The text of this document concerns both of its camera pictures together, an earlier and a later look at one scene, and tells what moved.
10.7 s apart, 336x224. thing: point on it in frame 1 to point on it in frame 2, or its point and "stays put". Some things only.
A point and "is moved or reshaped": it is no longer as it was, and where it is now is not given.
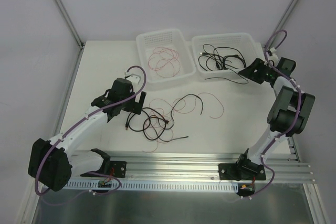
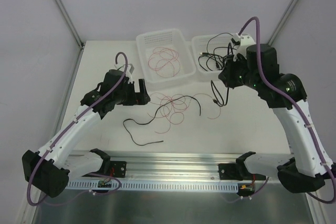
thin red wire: (165, 61) stays put
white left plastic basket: (164, 55) stays put
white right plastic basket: (222, 54) stays put
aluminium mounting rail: (205, 164) stays put
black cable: (150, 124) to (217, 100)
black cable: (223, 63) is moved or reshaped
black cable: (209, 77) is moved or reshaped
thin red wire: (159, 123) to (172, 107)
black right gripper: (258, 70) to (228, 72)
